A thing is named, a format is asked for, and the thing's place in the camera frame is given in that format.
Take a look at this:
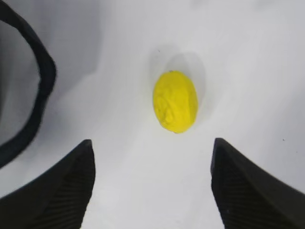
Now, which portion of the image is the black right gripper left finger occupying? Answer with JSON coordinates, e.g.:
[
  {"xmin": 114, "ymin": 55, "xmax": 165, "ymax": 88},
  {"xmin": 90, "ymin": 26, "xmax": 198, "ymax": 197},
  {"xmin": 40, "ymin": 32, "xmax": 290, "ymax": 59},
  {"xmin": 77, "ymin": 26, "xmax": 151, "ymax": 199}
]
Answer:
[{"xmin": 0, "ymin": 140, "xmax": 95, "ymax": 229}]

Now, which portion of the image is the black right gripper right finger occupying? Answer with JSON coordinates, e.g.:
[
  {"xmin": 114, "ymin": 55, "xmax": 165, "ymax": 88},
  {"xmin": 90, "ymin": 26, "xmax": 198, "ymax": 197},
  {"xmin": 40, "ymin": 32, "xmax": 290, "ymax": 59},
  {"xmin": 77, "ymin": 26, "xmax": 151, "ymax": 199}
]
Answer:
[{"xmin": 211, "ymin": 138, "xmax": 305, "ymax": 229}]

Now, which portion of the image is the dark navy lunch bag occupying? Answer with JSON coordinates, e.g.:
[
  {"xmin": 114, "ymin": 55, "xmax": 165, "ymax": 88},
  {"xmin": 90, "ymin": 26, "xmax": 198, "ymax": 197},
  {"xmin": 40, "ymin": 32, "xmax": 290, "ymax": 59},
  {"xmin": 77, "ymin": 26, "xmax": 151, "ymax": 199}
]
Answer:
[{"xmin": 0, "ymin": 1, "xmax": 57, "ymax": 169}]

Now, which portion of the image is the yellow lemon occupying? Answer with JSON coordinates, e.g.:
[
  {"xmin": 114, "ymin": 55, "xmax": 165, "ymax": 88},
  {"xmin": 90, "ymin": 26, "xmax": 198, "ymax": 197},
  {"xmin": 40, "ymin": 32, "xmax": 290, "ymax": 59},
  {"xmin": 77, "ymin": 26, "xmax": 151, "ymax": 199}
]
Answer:
[{"xmin": 152, "ymin": 71, "xmax": 198, "ymax": 134}]

